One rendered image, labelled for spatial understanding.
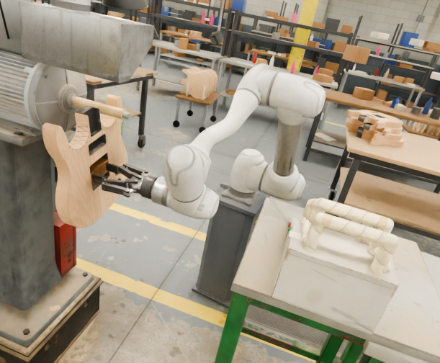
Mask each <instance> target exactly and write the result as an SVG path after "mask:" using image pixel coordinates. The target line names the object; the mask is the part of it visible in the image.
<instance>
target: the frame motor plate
mask: <svg viewBox="0 0 440 363"><path fill-rule="evenodd" d="M0 140H3V141H6V142H8V143H12V144H15V145H19V146H22V147H25V146H26V145H30V144H33V143H36V142H38V141H41V140H43V136H42V135H38V136H32V135H28V134H26V133H23V132H19V131H16V130H12V129H9V128H7V127H2V126H0Z"/></svg>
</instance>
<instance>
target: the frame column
mask: <svg viewBox="0 0 440 363"><path fill-rule="evenodd" d="M62 278H63V277H61V275H60V272H59V270H58V267H57V264H56V262H55V236H54V219H53V188H52V171H51V156H50V154H49V153H48V151H47V149H46V147H45V144H44V141H43V140H41V141H38V142H36V143H33V144H30V145H26V146H25V147H22V146H19V145H15V144H12V143H8V142H6V141H3V140H0V301H1V302H3V303H6V304H7V305H10V306H12V307H15V308H17V309H20V310H28V309H29V308H31V307H32V306H33V305H34V304H35V303H36V302H37V301H38V300H39V299H40V298H41V297H42V296H43V295H45V294H46V293H47V292H48V291H49V290H50V289H51V288H52V287H54V286H55V285H56V284H57V283H58V282H59V281H60V280H62Z"/></svg>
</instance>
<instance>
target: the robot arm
mask: <svg viewBox="0 0 440 363"><path fill-rule="evenodd" d="M324 102H325V90H324V89H323V87H322V86H320V85H319V84H317V83H315V82H314V81H312V80H310V79H307V78H304V77H301V76H297V75H294V74H290V73H280V72H277V71H274V69H273V68H272V67H270V66H269V65H267V64H265V63H260V64H258V65H256V66H254V67H253V68H252V69H251V70H249V71H248V73H247V74H246V75H245V76H244V77H243V79H242V80H241V82H240V83H239V85H238V88H237V90H236V92H235V94H234V97H233V101H232V104H231V106H230V110H229V112H228V114H227V116H226V118H225V119H224V120H222V121H220V122H218V123H216V124H214V125H213V126H211V127H209V128H207V129H206V130H204V131H202V132H201V133H200V134H199V135H198V136H197V137H196V138H195V139H194V140H193V142H192V143H191V144H189V145H177V146H174V147H173V148H172V149H171V150H170V151H169V152H168V153H167V154H166V157H165V159H164V162H163V173H164V177H163V176H160V177H155V176H151V175H148V170H143V169H139V168H137V167H135V166H131V165H130V164H127V163H124V164H123V165H119V166H118V165H115V164H113V163H107V162H106V170H107V171H110V172H113V173H116V174H118V173H119V174H122V175H124V176H126V177H127V178H128V179H126V180H115V179H106V177H105V176H101V175H98V174H94V173H93V174H92V179H93V182H94V183H97V184H101V186H102V190H103V191H106V192H112V193H115V194H121V195H123V196H125V197H130V195H131V194H132V193H138V194H140V195H141V196H142V197H145V198H148V199H150V200H152V202H154V203H156V204H159V205H163V206H164V207H169V208H171V209H172V210H174V211H175V212H178V213H180V214H182V215H186V216H189V217H192V218H199V219H210V218H212V217H213V216H214V214H215V213H216V212H217V209H218V205H219V196H218V195H217V194H216V193H215V192H213V191H212V190H211V189H209V188H207V187H206V186H205V185H204V183H205V182H206V179H207V174H208V171H209V169H210V165H211V160H210V157H209V154H210V151H211V149H212V147H213V146H214V144H216V143H218V142H220V141H221V140H223V139H225V138H227V137H229V136H231V135H232V134H233V133H235V132H236V131H237V130H238V129H239V128H240V126H241V125H242V124H243V123H244V122H245V121H246V119H247V118H248V117H249V115H250V114H251V113H252V112H253V111H254V110H255V109H256V108H257V107H258V105H266V106H270V107H273V108H274V110H275V112H276V114H277V117H278V118H279V122H278V129H277V141H276V147H275V154H274V161H273V162H272V163H271V164H268V163H267V162H265V160H264V157H263V155H262V154H261V153H260V152H259V151H257V150H254V149H245V150H243V151H242V152H241V153H240V154H239V155H238V157H237V158H236V160H235V162H234V164H233V168H232V171H231V175H230V183H229V184H228V183H224V182H222V183H221V184H220V187H222V188H223V189H225V191H224V192H222V193H221V196H222V197H227V198H229V199H232V200H235V201H236V202H239V203H242V204H244V205H246V206H248V207H250V206H251V205H252V203H253V201H254V200H255V199H256V198H257V197H258V196H260V192H257V190H259V191H262V192H264V193H266V194H269V195H271V196H274V197H278V198H280V199H283V200H296V199H297V198H300V196H301V194H302V191H303V189H304V188H305V184H306V183H305V179H304V177H303V176H302V174H299V172H298V170H297V167H296V165H295V159H296V155H297V148H298V144H299V142H300V135H301V132H302V125H303V122H304V121H306V119H307V118H308V117H314V116H317V115H318V114H319V113H320V112H321V111H322V109H323V105H324Z"/></svg>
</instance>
